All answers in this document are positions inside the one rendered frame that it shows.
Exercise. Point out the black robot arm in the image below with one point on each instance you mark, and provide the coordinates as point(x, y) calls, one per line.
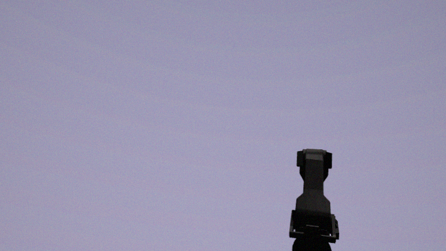
point(312, 219)

